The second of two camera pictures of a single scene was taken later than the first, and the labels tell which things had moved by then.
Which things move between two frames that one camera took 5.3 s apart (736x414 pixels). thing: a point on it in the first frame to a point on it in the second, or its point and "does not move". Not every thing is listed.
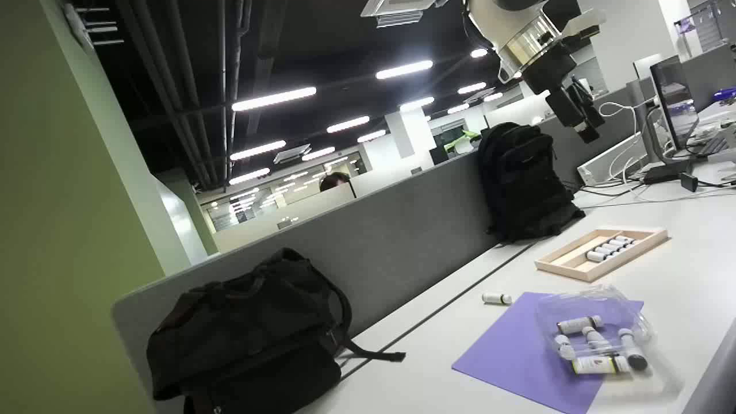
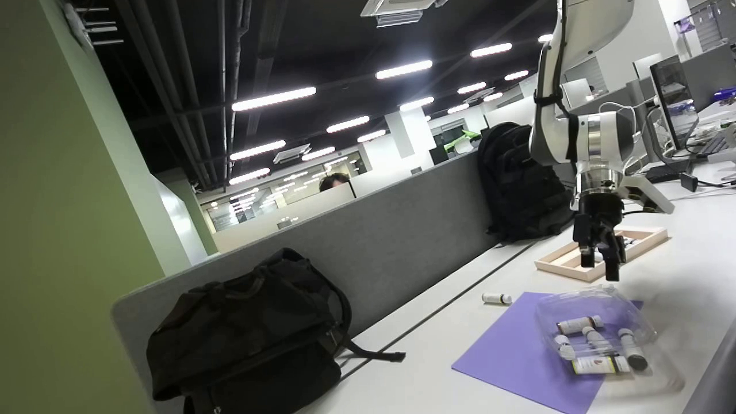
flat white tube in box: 601,364 does not move
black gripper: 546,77 to 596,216
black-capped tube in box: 633,350 does not move
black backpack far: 523,192 does not move
